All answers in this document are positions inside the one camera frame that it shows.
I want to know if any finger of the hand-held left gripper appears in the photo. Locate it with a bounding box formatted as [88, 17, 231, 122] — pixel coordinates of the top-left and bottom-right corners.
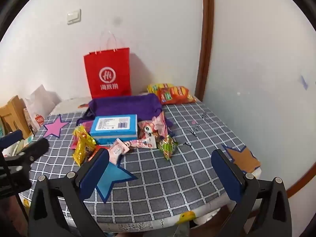
[0, 130, 23, 149]
[4, 137, 49, 165]

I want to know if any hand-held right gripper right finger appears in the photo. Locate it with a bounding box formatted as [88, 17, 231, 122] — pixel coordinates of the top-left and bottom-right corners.
[211, 149, 293, 237]

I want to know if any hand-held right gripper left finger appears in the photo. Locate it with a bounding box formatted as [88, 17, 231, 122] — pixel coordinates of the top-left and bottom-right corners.
[28, 148, 110, 237]

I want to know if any pink peach snack packet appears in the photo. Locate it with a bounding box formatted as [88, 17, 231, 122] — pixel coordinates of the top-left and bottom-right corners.
[108, 138, 130, 166]

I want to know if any green snack packet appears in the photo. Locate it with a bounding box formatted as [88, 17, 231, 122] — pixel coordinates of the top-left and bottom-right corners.
[158, 134, 179, 161]

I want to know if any pink cartoon snack bag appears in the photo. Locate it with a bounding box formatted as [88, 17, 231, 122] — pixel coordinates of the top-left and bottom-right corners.
[138, 111, 171, 140]

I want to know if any pale printed box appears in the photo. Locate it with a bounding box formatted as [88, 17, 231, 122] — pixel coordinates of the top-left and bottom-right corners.
[22, 136, 39, 147]

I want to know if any blue paper star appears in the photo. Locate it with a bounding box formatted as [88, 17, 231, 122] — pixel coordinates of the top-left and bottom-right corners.
[95, 162, 139, 204]

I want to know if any orange paper star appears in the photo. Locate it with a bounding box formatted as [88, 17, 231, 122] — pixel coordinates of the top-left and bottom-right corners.
[221, 143, 261, 174]

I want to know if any light wooden furniture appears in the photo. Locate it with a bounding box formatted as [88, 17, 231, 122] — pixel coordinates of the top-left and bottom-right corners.
[0, 95, 31, 139]

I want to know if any pink paper star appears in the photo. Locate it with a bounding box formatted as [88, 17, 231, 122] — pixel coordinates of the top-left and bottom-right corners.
[42, 114, 72, 139]

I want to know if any white paper bag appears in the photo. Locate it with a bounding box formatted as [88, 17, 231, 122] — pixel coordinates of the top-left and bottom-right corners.
[23, 84, 62, 135]

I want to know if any magenta paper piece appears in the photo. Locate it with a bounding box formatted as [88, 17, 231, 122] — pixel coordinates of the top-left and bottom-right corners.
[70, 121, 95, 150]

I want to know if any blue white tissue pack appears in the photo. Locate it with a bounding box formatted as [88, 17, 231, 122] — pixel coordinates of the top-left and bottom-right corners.
[89, 114, 138, 146]

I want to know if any purple cloth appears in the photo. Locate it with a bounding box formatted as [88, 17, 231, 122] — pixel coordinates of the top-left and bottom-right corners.
[76, 92, 174, 137]

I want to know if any brown wooden baseboard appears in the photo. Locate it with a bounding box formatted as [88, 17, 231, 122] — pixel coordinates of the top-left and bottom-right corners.
[286, 162, 316, 198]

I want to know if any orange chips bag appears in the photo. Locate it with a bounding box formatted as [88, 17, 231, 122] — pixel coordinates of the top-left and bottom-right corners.
[158, 86, 196, 105]

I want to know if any yellow chips bag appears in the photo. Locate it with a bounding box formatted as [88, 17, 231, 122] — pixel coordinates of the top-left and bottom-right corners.
[147, 83, 174, 95]

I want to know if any red paper bag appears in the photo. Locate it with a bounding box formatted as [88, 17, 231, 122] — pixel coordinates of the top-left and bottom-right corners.
[83, 31, 131, 99]

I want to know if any brown wooden door frame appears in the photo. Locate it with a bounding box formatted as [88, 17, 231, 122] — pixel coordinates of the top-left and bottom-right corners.
[193, 0, 215, 102]

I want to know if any white wall switch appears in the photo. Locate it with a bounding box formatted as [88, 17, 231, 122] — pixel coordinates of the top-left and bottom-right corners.
[67, 8, 81, 25]

